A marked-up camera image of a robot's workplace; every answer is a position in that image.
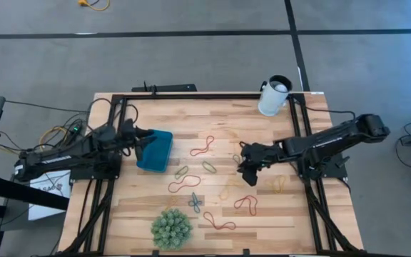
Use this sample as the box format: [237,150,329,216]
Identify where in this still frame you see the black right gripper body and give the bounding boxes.
[242,142,282,169]

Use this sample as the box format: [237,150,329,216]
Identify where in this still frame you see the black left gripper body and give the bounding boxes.
[118,119,143,153]

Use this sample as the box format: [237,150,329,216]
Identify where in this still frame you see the teal plastic bin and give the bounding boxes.
[136,128,174,173]

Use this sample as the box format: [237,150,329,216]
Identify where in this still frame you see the red rubber band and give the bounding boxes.
[202,211,237,231]
[167,174,203,194]
[233,194,259,217]
[189,135,215,158]

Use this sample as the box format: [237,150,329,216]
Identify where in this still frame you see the blue rubber band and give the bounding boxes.
[188,191,203,214]

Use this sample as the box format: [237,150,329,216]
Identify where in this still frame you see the pale yellow rubber band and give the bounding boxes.
[163,195,180,212]

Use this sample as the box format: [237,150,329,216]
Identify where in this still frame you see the black hub green lights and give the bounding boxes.
[67,122,86,136]

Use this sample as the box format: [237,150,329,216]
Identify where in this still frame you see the artificial green potted plant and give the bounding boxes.
[150,208,194,251]

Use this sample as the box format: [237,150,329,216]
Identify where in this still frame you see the white paper sheet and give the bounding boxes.
[28,170,73,221]

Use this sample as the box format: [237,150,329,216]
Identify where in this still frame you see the black aluminium table frame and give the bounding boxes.
[54,93,367,257]

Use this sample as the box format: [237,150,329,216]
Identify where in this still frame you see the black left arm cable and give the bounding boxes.
[83,97,139,136]

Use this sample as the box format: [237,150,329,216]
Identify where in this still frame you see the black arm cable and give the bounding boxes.
[303,106,357,122]
[83,97,139,136]

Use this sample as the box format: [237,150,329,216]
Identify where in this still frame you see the white cylinder in bracket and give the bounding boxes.
[258,74,294,117]

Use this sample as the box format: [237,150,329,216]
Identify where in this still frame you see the yellow cable bundle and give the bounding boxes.
[39,125,68,151]

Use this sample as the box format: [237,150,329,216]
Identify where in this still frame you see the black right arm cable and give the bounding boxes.
[303,106,357,122]

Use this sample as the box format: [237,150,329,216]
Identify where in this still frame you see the yellow floor cable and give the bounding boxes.
[78,0,111,12]

